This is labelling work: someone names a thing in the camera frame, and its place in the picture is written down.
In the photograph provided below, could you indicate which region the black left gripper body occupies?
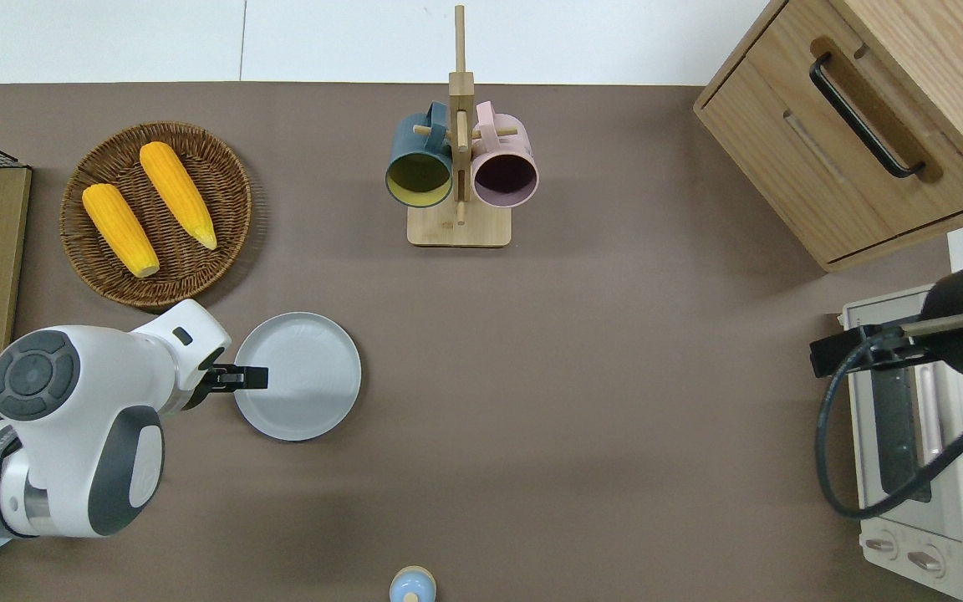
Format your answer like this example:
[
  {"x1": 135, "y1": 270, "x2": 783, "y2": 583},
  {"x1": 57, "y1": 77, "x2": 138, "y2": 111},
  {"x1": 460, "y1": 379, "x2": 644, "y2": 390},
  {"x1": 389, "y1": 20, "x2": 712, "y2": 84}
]
[{"x1": 183, "y1": 347, "x2": 236, "y2": 411}]

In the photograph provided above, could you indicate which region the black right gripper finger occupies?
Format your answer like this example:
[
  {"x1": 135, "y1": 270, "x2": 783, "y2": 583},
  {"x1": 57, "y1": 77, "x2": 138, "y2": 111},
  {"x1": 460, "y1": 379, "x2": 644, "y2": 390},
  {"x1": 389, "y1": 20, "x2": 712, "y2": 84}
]
[{"x1": 810, "y1": 333, "x2": 848, "y2": 379}]

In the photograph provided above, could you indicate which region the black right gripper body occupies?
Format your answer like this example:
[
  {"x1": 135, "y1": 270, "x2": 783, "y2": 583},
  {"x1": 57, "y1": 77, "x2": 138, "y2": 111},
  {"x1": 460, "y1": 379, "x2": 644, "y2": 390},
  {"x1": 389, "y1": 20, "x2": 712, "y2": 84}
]
[{"x1": 845, "y1": 324, "x2": 925, "y2": 375}]

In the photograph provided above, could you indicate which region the gray plate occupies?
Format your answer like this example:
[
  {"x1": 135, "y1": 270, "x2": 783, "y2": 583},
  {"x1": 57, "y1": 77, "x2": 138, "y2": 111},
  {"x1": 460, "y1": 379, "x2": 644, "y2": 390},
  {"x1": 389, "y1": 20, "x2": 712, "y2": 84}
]
[{"x1": 233, "y1": 312, "x2": 362, "y2": 442}]

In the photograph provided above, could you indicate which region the brown wicker basket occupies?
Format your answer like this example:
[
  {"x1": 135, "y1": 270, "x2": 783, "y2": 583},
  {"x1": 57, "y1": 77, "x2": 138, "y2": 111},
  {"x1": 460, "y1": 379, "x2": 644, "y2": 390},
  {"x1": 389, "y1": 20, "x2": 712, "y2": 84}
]
[{"x1": 59, "y1": 122, "x2": 252, "y2": 309}]

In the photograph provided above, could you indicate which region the yellow corn cob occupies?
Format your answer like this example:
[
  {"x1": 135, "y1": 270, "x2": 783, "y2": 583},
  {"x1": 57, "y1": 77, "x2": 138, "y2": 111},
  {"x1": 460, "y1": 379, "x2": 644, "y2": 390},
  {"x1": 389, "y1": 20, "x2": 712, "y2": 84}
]
[
  {"x1": 139, "y1": 141, "x2": 218, "y2": 251},
  {"x1": 82, "y1": 183, "x2": 161, "y2": 278}
]

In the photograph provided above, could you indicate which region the wooden drawer cabinet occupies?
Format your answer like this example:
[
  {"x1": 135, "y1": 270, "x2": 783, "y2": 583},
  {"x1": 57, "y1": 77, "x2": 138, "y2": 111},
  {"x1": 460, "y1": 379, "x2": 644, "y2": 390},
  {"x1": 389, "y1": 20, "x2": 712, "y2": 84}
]
[{"x1": 693, "y1": 0, "x2": 963, "y2": 273}]

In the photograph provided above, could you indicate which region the wooden mug tree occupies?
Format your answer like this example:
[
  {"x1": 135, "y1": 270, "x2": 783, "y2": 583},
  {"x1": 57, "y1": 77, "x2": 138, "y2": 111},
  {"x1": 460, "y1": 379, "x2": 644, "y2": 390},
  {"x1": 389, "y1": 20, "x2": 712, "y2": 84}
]
[{"x1": 407, "y1": 5, "x2": 512, "y2": 248}]

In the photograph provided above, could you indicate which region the blue call bell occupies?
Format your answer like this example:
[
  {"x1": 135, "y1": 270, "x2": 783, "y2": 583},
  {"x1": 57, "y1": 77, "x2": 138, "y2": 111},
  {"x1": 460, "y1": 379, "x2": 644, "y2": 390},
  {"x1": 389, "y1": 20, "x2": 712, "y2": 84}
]
[{"x1": 389, "y1": 566, "x2": 437, "y2": 602}]

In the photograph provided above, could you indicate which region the dark teal mug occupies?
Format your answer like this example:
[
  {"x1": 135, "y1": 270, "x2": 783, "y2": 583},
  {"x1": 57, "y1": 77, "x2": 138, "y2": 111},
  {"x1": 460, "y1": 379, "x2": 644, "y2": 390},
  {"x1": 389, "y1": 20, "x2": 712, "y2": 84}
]
[{"x1": 385, "y1": 101, "x2": 455, "y2": 209}]

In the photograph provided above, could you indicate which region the pink mug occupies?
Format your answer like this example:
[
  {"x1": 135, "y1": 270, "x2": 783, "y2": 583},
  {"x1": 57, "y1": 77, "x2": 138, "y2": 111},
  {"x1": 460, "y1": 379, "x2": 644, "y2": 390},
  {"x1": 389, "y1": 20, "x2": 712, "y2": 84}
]
[{"x1": 471, "y1": 101, "x2": 540, "y2": 208}]

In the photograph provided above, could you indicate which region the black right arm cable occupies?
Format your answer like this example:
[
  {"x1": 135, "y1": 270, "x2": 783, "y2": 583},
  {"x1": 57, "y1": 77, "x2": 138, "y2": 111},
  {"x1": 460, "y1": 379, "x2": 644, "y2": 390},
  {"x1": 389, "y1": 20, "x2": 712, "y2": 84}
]
[{"x1": 814, "y1": 334, "x2": 963, "y2": 519}]

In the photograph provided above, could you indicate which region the black cabinet handle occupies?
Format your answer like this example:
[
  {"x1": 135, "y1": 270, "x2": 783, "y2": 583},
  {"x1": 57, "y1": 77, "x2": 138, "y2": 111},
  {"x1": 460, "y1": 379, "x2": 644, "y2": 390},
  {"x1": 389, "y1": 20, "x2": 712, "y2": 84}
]
[{"x1": 809, "y1": 53, "x2": 927, "y2": 179}]

